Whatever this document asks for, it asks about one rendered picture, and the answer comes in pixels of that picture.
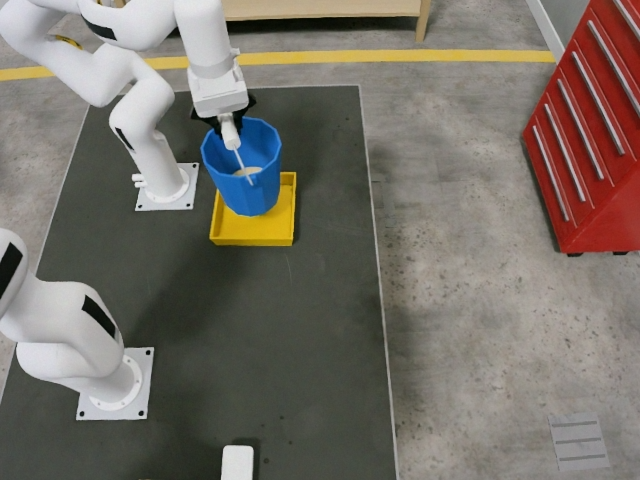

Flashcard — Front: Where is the yellow shallow tray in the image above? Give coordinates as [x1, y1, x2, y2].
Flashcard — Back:
[210, 172, 296, 246]

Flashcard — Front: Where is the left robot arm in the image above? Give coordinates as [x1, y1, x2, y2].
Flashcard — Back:
[0, 0, 249, 204]

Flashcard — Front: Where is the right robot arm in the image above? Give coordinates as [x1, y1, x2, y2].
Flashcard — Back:
[0, 228, 143, 411]

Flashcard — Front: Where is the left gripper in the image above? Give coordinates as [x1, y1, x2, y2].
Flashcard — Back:
[187, 58, 257, 140]

